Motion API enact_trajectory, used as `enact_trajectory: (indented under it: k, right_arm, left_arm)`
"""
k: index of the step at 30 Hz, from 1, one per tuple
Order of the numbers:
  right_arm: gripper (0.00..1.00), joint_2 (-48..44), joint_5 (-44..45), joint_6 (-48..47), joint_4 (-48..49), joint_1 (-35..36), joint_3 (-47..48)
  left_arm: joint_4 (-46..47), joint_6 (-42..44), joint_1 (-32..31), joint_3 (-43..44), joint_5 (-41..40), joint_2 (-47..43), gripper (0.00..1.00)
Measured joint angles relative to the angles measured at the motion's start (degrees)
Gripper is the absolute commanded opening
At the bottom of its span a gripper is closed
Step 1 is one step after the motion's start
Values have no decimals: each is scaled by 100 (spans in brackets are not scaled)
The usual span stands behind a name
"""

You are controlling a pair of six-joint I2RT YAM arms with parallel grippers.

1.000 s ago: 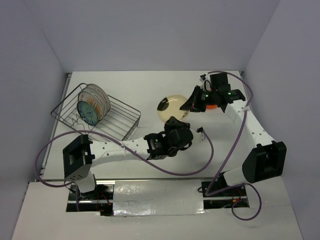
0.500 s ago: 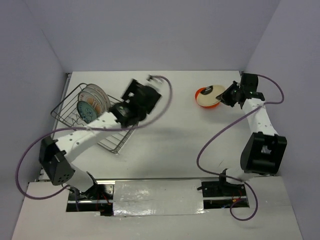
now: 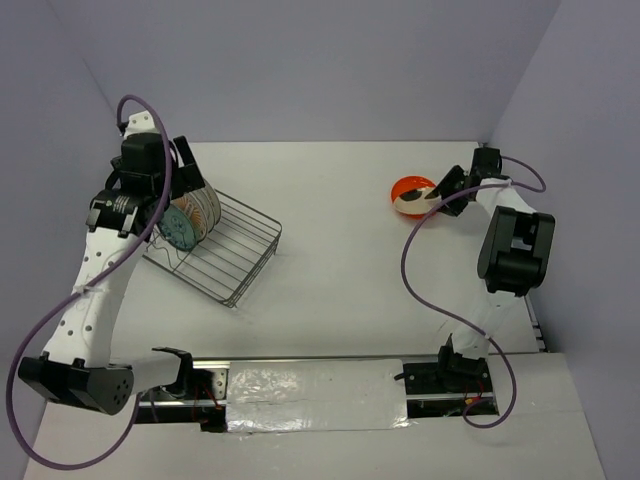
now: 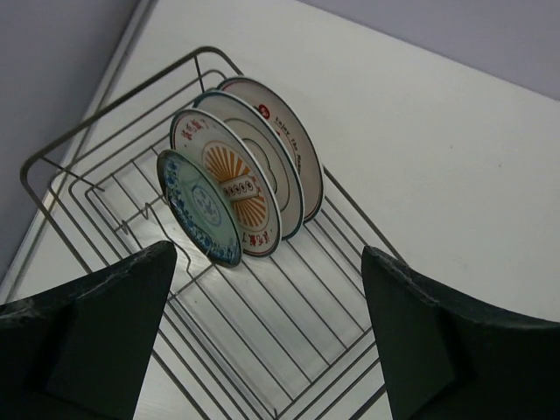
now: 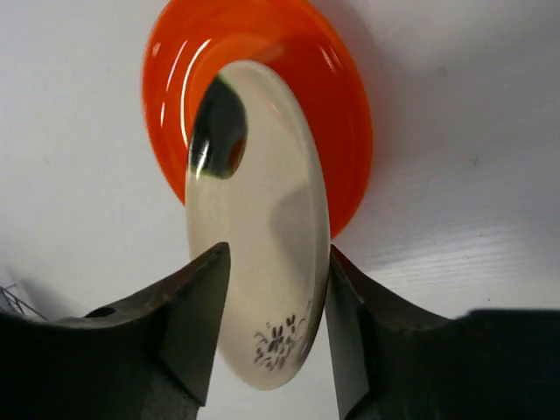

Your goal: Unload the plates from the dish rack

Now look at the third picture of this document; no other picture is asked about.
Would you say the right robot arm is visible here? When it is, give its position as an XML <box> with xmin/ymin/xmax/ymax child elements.
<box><xmin>427</xmin><ymin>146</ymin><xmax>555</xmax><ymax>391</ymax></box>

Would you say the metal wire dish rack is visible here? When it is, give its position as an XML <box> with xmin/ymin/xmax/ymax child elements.
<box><xmin>143</xmin><ymin>191</ymin><xmax>283</xmax><ymax>308</ymax></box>

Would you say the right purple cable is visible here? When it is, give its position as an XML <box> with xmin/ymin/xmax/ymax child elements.
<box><xmin>400</xmin><ymin>154</ymin><xmax>547</xmax><ymax>429</ymax></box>

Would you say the cream peach plate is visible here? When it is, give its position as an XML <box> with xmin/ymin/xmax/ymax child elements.
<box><xmin>393</xmin><ymin>187</ymin><xmax>440</xmax><ymax>217</ymax></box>

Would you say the purple cable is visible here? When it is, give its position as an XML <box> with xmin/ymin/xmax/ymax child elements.
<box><xmin>5</xmin><ymin>94</ymin><xmax>176</xmax><ymax>471</ymax></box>
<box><xmin>400</xmin><ymin>154</ymin><xmax>547</xmax><ymax>429</ymax></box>

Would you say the white plate orange sunburst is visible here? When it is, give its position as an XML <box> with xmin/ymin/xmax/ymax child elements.
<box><xmin>171</xmin><ymin>190</ymin><xmax>212</xmax><ymax>242</ymax></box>

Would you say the white enamel plate green rim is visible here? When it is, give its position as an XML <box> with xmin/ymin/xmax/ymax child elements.
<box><xmin>195</xmin><ymin>179</ymin><xmax>222</xmax><ymax>232</ymax></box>

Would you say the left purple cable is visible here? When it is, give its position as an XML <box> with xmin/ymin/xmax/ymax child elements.
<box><xmin>5</xmin><ymin>94</ymin><xmax>176</xmax><ymax>471</ymax></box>

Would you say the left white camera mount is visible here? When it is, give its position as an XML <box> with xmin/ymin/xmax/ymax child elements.
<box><xmin>122</xmin><ymin>111</ymin><xmax>159</xmax><ymax>139</ymax></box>

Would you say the metal base rail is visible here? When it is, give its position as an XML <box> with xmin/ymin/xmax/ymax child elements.
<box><xmin>136</xmin><ymin>356</ymin><xmax>499</xmax><ymax>434</ymax></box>

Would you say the green blue floral plate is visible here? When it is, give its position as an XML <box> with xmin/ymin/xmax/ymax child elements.
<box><xmin>156</xmin><ymin>204</ymin><xmax>197</xmax><ymax>251</ymax></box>

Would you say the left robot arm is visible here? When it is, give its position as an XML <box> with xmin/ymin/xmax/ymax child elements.
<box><xmin>18</xmin><ymin>133</ymin><xmax>204</xmax><ymax>415</ymax></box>

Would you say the orange translucent plate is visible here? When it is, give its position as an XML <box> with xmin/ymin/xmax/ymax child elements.
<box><xmin>390</xmin><ymin>175</ymin><xmax>440</xmax><ymax>220</ymax></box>

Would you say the silver foil tape sheet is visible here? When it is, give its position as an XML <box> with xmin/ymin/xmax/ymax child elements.
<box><xmin>226</xmin><ymin>359</ymin><xmax>409</xmax><ymax>433</ymax></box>

